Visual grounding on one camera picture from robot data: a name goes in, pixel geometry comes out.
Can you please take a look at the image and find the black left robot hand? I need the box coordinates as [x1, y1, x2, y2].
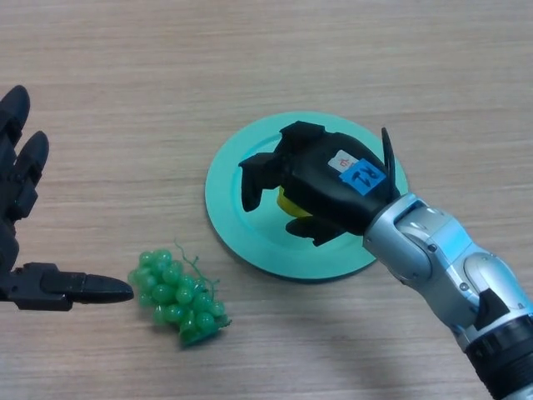
[0, 85, 135, 313]

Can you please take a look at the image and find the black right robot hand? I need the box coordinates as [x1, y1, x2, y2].
[238, 121, 401, 247]

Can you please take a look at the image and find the yellow starfruit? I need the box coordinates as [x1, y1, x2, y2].
[277, 187, 312, 219]

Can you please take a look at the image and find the green round plate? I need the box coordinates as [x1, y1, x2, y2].
[205, 110, 409, 283]

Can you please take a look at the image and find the green grape bunch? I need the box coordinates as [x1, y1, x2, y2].
[127, 239, 232, 349]

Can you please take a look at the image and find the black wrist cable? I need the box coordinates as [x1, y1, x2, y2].
[381, 127, 402, 199]

